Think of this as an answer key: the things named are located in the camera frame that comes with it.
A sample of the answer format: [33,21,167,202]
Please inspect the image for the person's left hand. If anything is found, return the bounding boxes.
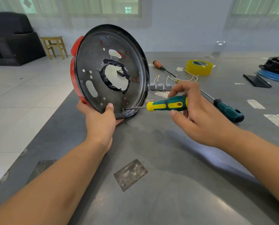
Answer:
[76,100,125,154]

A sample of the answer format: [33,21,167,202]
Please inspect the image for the person's right hand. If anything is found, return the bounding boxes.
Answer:
[168,81,242,148]

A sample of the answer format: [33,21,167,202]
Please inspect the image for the green yellow handle screwdriver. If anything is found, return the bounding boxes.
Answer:
[122,95,188,112]

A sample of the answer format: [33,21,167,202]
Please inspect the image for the white yellow wires bundle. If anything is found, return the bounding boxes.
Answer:
[153,69,199,83]

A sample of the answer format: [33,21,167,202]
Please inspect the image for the black metal round plate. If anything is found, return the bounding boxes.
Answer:
[74,24,150,120]

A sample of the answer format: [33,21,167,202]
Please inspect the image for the person's right forearm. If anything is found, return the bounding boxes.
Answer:
[221,130,279,211]

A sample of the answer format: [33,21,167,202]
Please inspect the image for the person's left forearm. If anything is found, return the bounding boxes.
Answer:
[0,138,112,225]

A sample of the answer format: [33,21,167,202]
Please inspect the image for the dark green black screwdriver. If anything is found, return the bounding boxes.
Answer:
[200,89,245,123]

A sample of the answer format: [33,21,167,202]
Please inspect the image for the yellow tape roll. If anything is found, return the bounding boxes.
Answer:
[185,59,214,76]

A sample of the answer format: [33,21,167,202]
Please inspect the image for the white torn tape patch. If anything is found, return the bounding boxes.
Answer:
[154,91,171,99]

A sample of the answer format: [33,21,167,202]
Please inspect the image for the black flat plate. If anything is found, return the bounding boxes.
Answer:
[243,74,272,89]

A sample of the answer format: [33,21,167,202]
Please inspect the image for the clear acrylic stand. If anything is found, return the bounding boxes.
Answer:
[205,41,226,58]

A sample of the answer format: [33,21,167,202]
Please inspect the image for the black round housing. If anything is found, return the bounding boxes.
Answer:
[258,56,279,77]

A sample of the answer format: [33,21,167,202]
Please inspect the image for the wooden stool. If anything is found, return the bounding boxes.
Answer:
[40,36,69,60]

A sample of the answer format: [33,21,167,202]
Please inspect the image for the wide sheer curtain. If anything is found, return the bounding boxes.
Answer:
[0,0,153,28]

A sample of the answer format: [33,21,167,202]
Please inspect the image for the narrow sheer curtain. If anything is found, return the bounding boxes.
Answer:
[223,0,279,31]

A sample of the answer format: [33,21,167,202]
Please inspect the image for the black armchair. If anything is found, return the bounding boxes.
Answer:
[0,12,46,66]

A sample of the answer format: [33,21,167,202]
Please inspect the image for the wide window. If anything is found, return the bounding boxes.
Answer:
[20,0,142,17]

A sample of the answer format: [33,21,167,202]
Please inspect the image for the narrow window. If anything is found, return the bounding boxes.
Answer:
[232,0,279,16]

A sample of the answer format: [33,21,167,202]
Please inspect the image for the wooden handle screwdriver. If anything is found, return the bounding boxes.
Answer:
[153,60,177,78]

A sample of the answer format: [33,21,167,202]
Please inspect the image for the blue plastic ring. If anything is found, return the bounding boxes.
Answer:
[257,69,279,85]

